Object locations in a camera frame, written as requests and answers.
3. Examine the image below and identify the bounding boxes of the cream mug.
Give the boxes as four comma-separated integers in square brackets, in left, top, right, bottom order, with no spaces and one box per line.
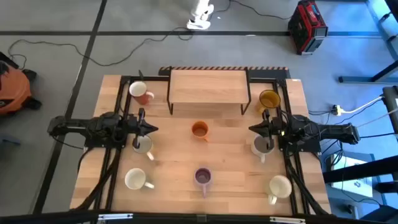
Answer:
[266,175,293,206]

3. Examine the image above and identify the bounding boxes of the silver bracket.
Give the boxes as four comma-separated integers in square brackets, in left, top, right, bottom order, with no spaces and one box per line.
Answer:
[269,217,306,224]
[98,213,134,221]

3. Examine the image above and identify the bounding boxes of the blue table frame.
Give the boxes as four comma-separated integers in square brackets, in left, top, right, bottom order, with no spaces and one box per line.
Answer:
[338,0,398,84]

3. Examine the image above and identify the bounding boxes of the white box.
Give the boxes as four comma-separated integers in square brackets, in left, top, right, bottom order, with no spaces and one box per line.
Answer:
[330,154,374,198]

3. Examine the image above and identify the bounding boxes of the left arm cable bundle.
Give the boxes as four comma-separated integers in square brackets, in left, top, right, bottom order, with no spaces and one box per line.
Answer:
[74,147,122,211]

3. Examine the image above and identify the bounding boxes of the black power cable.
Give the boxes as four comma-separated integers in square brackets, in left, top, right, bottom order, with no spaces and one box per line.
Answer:
[359,132,396,139]

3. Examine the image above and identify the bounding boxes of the person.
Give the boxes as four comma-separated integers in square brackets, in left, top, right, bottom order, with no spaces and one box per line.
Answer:
[186,0,215,31]

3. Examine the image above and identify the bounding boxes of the red black tool case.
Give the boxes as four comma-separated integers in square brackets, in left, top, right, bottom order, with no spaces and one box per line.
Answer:
[287,0,329,56]

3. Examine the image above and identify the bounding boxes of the orange mug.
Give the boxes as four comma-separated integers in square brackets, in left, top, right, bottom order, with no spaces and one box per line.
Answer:
[190,120,210,142]

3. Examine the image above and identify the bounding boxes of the black rig bar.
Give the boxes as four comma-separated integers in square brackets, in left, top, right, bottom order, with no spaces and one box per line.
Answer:
[0,210,398,224]

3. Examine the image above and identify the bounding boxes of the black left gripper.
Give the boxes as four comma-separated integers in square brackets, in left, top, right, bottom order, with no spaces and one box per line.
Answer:
[123,107,159,149]

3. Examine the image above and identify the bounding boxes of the black table frame rails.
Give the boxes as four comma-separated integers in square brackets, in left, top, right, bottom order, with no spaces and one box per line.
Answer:
[93,74,312,215]

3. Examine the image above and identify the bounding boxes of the red mug white handle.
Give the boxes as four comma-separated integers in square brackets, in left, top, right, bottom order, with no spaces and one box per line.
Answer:
[128,80,155,106]

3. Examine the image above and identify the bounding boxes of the grey blue floor object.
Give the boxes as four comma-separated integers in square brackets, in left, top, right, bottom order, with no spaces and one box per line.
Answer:
[0,133,22,147]

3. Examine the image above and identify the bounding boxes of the orange shop vacuum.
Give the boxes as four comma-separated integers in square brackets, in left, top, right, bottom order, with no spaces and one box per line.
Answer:
[0,51,43,116]

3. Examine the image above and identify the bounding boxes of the white cable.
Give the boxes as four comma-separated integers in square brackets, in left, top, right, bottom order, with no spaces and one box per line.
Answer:
[340,95,385,114]

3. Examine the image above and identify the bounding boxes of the grey floral mug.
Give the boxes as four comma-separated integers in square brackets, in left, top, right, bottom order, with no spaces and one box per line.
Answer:
[250,134,276,164]

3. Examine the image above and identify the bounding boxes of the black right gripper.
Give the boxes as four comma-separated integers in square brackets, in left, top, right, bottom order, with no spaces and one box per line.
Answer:
[248,108,284,150]

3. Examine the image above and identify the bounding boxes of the black equipment stand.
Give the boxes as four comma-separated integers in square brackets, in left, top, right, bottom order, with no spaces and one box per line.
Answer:
[381,85,398,134]

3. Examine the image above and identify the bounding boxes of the black floor cable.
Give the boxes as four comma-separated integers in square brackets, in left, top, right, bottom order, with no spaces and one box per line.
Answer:
[7,0,293,70]

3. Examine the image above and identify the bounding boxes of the wooden shelf black frame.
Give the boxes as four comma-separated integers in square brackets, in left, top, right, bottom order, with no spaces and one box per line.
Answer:
[166,67,252,116]

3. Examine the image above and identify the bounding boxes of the purple ribbed mug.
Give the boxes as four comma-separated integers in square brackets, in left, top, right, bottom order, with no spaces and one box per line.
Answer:
[193,167,213,199]

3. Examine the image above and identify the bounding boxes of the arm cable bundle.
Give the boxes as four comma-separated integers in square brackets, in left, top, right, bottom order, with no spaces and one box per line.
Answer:
[74,147,122,211]
[284,152,330,215]

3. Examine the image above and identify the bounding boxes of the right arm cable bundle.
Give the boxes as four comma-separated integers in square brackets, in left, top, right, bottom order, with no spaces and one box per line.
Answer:
[284,152,330,215]

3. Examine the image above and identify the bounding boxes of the amber mug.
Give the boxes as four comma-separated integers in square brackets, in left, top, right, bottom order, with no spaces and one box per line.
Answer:
[256,89,282,113]

